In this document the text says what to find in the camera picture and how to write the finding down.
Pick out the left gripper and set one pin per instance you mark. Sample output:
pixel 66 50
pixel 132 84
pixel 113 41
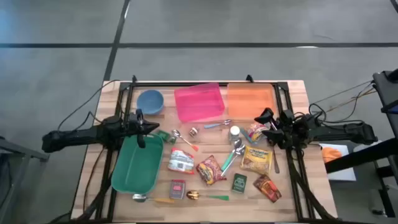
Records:
pixel 133 127

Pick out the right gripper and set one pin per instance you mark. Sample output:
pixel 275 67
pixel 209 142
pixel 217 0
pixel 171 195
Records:
pixel 286 129

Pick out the white-lidded spice jar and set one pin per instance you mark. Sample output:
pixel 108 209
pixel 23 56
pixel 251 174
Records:
pixel 234 132

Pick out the yellow ramen packet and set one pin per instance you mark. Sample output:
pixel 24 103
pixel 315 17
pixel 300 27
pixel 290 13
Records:
pixel 256 160

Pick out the plain steel spoon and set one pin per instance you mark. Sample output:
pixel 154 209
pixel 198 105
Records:
pixel 240 150

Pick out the taco seasoning mix packet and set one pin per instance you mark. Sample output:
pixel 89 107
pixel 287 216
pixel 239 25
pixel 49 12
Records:
pixel 267 188

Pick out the dark green spice tin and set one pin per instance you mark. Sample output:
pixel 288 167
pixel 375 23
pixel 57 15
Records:
pixel 238 183

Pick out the red spice tin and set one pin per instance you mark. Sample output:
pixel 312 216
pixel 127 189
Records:
pixel 177 189

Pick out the red ramen packet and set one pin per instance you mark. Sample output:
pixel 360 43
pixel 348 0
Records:
pixel 210 170

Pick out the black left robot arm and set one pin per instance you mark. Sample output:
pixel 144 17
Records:
pixel 81 135

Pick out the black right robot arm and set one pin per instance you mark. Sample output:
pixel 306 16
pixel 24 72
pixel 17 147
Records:
pixel 342 132

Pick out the blue bowl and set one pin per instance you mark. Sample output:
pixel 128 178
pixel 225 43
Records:
pixel 150 102

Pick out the orange plastic bin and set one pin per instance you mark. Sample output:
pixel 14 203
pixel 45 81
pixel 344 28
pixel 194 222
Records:
pixel 248 99

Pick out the teal plastic basket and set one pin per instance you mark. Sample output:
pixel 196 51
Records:
pixel 136 168

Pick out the small saffron spice jar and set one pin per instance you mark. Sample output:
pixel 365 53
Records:
pixel 194 132

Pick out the orange Maruchan ramen packet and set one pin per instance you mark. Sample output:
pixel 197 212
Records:
pixel 181 161

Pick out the pink plastic bin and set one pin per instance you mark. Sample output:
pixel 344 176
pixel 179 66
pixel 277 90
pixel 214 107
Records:
pixel 199 102

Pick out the orange cloth object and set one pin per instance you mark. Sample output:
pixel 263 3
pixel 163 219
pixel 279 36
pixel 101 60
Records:
pixel 331 154

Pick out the white paper sheet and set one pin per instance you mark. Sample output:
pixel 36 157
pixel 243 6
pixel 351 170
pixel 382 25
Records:
pixel 343 174

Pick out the white plastic container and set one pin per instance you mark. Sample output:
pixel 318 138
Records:
pixel 367 144

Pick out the black equipment stand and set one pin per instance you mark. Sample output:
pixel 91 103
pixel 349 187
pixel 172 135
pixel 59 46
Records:
pixel 387 93

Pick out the grey metal stand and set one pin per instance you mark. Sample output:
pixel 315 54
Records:
pixel 25 151

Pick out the small black floor device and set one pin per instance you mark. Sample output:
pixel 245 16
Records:
pixel 377 212

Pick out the black aluminium rig frame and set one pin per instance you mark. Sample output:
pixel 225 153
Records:
pixel 155 84

